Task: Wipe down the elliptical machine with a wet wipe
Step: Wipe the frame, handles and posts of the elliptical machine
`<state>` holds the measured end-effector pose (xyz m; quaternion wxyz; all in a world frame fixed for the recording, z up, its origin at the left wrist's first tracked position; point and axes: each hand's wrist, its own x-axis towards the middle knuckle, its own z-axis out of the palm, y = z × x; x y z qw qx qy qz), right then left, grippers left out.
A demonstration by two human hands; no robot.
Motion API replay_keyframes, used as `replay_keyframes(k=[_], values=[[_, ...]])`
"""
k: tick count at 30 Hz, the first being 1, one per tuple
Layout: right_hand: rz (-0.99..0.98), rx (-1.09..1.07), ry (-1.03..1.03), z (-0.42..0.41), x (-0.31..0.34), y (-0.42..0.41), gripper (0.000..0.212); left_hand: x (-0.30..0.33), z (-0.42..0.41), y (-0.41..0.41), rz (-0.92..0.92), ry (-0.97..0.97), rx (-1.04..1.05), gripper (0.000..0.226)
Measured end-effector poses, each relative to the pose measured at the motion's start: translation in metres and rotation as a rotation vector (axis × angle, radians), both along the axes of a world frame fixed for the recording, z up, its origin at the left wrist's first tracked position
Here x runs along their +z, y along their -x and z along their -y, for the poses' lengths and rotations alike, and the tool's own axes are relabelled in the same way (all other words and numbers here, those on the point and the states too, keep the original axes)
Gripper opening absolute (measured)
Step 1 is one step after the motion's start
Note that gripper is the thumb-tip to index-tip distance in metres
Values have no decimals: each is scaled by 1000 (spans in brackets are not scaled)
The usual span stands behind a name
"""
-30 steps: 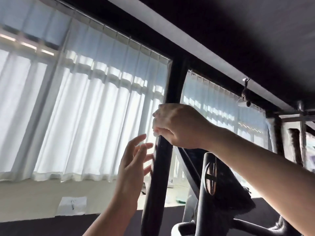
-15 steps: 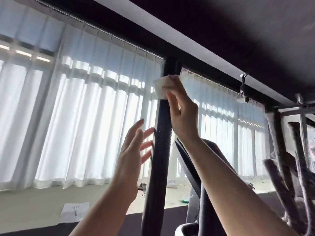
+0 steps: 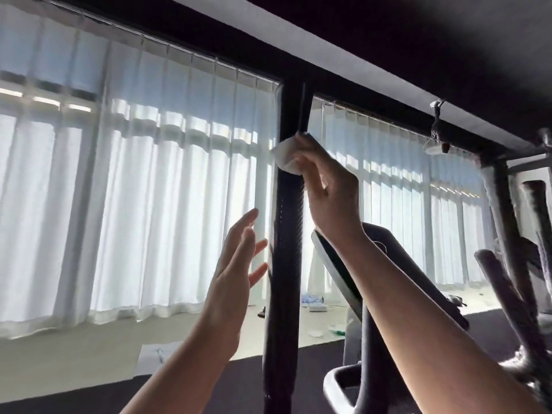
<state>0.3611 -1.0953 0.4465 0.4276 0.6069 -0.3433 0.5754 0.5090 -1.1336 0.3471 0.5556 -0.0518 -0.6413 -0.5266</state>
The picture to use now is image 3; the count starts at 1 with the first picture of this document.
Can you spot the white green wet wipes pack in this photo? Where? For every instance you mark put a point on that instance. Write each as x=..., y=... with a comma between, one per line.
x=336, y=328

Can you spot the white flat paper sheet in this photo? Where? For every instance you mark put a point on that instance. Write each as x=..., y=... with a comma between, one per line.
x=157, y=358

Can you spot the person's right hand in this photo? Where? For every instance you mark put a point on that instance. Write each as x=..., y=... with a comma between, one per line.
x=332, y=198

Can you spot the white curtain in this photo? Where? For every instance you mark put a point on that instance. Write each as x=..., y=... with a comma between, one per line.
x=129, y=185

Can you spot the small dark object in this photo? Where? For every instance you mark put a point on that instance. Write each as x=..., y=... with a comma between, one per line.
x=457, y=300

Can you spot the person's left forearm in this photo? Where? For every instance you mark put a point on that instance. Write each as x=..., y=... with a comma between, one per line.
x=177, y=379

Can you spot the person's left hand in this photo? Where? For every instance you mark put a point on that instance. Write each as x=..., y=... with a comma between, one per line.
x=231, y=289

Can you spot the white wet wipe sheet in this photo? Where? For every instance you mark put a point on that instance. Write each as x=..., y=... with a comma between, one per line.
x=283, y=155

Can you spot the person's right forearm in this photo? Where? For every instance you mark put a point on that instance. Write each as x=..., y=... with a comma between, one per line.
x=423, y=340

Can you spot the grey power box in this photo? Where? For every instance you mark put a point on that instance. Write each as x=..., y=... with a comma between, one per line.
x=312, y=302

